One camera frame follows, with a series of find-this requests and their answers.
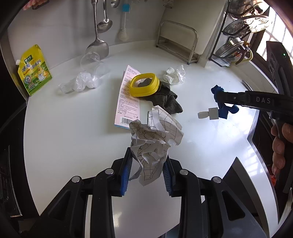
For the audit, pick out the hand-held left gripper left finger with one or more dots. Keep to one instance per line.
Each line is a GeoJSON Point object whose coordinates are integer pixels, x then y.
{"type": "Point", "coordinates": [125, 174]}

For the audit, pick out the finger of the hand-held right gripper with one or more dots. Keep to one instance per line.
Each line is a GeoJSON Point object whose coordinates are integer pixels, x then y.
{"type": "Point", "coordinates": [217, 91]}
{"type": "Point", "coordinates": [225, 111]}

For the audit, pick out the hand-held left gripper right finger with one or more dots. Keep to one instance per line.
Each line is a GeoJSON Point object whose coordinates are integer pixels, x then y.
{"type": "Point", "coordinates": [167, 176]}

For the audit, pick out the small grey white bottle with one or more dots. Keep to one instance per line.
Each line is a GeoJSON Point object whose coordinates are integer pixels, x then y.
{"type": "Point", "coordinates": [211, 114]}

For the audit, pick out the printed white paper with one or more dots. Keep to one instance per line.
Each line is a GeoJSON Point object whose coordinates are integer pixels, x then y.
{"type": "Point", "coordinates": [153, 141]}

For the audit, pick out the white tissue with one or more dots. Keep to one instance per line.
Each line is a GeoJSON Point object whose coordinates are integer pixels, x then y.
{"type": "Point", "coordinates": [175, 74]}

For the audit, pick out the clear plastic cup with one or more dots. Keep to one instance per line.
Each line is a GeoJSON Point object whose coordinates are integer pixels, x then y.
{"type": "Point", "coordinates": [95, 64]}

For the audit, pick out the person's right hand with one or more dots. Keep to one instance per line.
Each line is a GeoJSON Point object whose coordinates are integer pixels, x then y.
{"type": "Point", "coordinates": [280, 146]}

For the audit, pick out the grey slim utensil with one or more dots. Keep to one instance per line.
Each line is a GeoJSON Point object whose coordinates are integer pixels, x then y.
{"type": "Point", "coordinates": [247, 85]}

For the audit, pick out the metal pot lid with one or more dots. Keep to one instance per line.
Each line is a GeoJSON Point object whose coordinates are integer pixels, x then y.
{"type": "Point", "coordinates": [231, 49]}

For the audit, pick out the dark grey cloth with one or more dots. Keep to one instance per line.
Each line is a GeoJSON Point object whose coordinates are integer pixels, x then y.
{"type": "Point", "coordinates": [168, 98]}

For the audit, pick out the metal stand rack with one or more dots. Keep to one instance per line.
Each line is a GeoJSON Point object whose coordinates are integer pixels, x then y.
{"type": "Point", "coordinates": [177, 45]}

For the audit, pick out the white cutting board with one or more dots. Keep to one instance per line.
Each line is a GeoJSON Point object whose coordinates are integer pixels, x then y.
{"type": "Point", "coordinates": [201, 25]}

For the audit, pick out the window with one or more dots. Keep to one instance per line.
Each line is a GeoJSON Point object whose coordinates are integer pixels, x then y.
{"type": "Point", "coordinates": [274, 29]}

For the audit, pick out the perforated metal steamer plate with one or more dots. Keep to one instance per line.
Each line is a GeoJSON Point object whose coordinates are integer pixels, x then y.
{"type": "Point", "coordinates": [247, 25]}

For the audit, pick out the pink paper leaflet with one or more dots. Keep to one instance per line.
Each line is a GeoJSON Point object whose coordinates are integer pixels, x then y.
{"type": "Point", "coordinates": [129, 100]}

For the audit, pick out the crumpled clear plastic bag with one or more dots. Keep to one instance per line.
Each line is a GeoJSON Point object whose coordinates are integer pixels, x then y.
{"type": "Point", "coordinates": [80, 82]}

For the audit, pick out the white bottle brush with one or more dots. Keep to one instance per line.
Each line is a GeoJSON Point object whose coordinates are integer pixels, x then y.
{"type": "Point", "coordinates": [123, 32]}

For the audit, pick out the large steel serving spoon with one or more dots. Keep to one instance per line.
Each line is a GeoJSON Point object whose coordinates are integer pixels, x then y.
{"type": "Point", "coordinates": [98, 48]}

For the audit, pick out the metal ladle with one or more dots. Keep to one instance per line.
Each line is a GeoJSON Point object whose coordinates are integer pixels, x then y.
{"type": "Point", "coordinates": [104, 25]}

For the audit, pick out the green seasoning pouch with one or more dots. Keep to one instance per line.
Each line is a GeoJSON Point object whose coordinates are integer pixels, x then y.
{"type": "Point", "coordinates": [34, 71]}

